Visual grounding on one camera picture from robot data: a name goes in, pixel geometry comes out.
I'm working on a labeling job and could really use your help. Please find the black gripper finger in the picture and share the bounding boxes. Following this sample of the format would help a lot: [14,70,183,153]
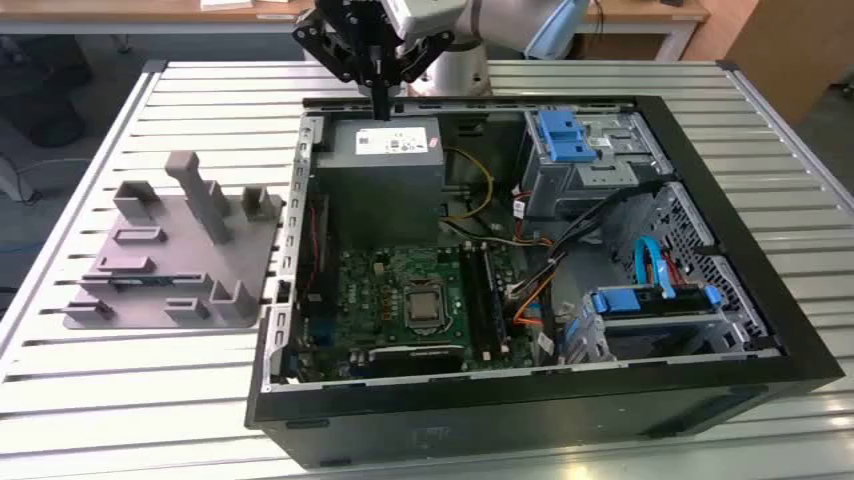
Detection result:
[291,8,384,121]
[381,29,457,122]

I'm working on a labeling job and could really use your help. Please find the blue green RAM stick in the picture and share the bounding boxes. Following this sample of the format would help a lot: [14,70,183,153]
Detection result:
[106,276,182,290]

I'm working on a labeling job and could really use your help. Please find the black RAM slot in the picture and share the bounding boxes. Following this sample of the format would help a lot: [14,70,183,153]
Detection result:
[462,242,488,361]
[473,242,497,360]

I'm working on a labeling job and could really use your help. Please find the pale blue teach pendant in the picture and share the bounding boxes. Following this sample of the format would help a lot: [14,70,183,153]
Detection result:
[524,0,593,60]

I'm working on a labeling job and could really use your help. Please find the blue drive bay latch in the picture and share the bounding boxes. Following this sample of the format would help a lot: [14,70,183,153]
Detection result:
[536,109,600,164]

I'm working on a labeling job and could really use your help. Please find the wooden desk white legs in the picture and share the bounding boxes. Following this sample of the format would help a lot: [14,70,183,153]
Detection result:
[0,0,710,62]

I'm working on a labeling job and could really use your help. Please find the gray power supply unit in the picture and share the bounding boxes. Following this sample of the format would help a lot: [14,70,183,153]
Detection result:
[313,118,448,246]

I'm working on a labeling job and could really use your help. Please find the metal drive cage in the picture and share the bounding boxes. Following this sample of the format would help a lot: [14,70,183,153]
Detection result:
[524,109,673,216]

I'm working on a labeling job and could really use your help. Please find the black office chair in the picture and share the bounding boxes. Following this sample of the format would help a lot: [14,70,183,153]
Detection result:
[0,34,95,149]

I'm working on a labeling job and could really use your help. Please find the green motherboard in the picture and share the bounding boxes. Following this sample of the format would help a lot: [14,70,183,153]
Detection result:
[299,244,556,381]

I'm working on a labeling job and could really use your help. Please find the gray parts rack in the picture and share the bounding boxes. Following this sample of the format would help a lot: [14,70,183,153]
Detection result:
[63,149,286,330]

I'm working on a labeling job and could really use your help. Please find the silver CPU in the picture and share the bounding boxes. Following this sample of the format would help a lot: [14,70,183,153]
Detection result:
[405,292,444,321]

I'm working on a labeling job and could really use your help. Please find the wooden cabinet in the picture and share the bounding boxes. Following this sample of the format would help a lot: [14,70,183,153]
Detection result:
[724,0,854,126]

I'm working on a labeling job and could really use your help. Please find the black CPU socket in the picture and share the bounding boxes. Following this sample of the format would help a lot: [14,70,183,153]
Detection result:
[398,278,454,337]

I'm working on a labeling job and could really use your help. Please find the hard disk in blue carrier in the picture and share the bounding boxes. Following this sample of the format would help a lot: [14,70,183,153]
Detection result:
[592,283,721,317]

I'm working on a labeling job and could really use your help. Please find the black graphics card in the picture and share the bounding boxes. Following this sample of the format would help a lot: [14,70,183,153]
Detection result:
[366,344,466,376]

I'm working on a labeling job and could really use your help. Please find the black PC case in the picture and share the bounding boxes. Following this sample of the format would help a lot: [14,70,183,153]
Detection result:
[243,94,847,471]

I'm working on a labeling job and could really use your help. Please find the silver white wrist camera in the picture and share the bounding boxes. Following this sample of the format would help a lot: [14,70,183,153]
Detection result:
[393,0,469,40]

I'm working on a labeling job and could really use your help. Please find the yellow wire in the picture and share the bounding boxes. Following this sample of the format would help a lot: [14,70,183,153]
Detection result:
[444,147,496,221]

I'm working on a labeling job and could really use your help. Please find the orange yellow red wires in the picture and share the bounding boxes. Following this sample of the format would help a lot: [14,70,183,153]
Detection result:
[513,277,560,326]

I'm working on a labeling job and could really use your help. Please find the blue flat data cable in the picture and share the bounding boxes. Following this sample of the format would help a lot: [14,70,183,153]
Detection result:
[633,234,677,301]

